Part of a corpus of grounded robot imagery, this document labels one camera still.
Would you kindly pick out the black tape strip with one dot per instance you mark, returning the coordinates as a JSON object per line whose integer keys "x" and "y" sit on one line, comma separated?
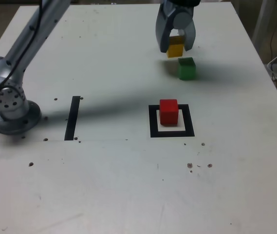
{"x": 72, "y": 117}

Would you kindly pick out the black tape square outline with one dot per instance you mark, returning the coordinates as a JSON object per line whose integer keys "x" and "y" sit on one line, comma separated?
{"x": 153, "y": 131}

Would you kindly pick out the red cube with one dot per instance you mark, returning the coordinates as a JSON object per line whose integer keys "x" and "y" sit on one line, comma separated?
{"x": 168, "y": 114}

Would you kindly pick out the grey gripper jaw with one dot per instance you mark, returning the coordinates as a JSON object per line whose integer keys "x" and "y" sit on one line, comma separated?
{"x": 184, "y": 19}
{"x": 163, "y": 31}

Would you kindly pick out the yellow cube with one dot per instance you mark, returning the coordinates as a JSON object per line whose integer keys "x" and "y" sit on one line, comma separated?
{"x": 175, "y": 51}

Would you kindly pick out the green cube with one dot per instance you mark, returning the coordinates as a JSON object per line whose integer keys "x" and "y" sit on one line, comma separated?
{"x": 187, "y": 72}

